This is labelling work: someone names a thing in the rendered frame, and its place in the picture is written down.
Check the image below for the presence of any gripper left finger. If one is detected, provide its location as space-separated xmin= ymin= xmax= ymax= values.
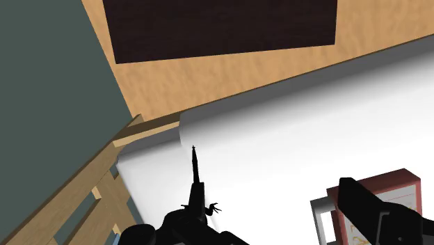
xmin=118 ymin=208 xmax=250 ymax=245

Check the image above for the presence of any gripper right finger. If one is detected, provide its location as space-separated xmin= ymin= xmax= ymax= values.
xmin=338 ymin=176 xmax=434 ymax=245

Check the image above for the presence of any red box with white face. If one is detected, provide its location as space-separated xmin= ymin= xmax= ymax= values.
xmin=326 ymin=168 xmax=424 ymax=245

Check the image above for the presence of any black spiked figure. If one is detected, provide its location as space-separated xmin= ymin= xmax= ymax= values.
xmin=180 ymin=144 xmax=223 ymax=225

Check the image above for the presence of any grey open box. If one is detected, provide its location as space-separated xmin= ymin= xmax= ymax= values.
xmin=310 ymin=197 xmax=337 ymax=245

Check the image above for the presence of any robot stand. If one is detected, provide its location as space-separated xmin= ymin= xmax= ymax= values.
xmin=102 ymin=0 xmax=339 ymax=65

